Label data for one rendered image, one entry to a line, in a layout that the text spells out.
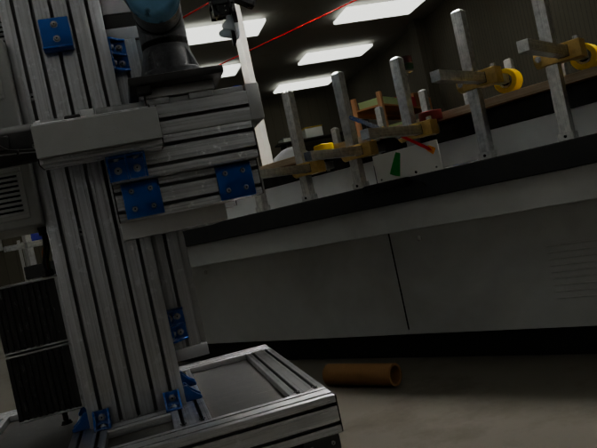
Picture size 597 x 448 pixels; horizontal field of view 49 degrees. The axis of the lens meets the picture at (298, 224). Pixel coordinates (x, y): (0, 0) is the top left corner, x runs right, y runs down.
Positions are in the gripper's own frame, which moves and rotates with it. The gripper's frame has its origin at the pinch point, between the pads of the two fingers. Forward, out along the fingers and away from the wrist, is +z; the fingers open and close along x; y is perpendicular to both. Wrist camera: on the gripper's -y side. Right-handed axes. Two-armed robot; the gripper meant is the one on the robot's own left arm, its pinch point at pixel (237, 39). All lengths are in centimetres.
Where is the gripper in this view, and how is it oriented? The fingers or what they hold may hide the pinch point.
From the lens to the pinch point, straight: 245.5
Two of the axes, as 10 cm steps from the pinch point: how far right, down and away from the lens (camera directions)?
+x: 2.4, -0.4, -9.7
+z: 2.1, 9.8, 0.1
